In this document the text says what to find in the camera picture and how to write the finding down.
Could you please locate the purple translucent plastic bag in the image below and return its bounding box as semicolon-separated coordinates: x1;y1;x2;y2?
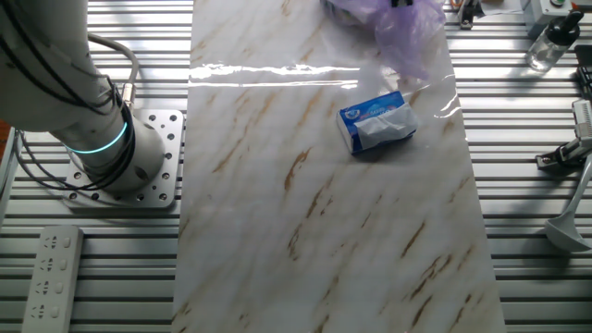
320;0;448;80

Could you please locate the marble pattern mat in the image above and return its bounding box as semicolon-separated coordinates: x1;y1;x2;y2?
170;0;508;333

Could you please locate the blue white tissue pack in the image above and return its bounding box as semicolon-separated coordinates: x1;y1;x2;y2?
336;90;419;155

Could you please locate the grey robot power cable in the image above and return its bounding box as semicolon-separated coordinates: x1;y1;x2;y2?
86;32;141;113

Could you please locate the clear spray bottle black cap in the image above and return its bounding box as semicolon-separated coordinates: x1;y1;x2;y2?
524;9;586;73

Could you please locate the grey plastic ladle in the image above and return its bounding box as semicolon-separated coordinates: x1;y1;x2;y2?
543;154;592;253

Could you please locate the white power strip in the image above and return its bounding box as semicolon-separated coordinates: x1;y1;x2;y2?
20;225;85;333

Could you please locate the black cable bundle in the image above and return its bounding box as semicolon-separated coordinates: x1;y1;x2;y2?
12;73;138;192

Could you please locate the black metal clamp stand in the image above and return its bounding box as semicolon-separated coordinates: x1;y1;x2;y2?
456;0;485;31

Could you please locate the grey button control box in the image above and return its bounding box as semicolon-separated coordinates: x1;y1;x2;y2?
520;0;580;39

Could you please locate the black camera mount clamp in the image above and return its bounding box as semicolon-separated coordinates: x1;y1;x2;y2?
535;137;592;175

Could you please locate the white paper sheet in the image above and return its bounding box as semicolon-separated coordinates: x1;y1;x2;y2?
479;0;526;16

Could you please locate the silver depth camera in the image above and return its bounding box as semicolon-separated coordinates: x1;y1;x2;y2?
571;98;592;150

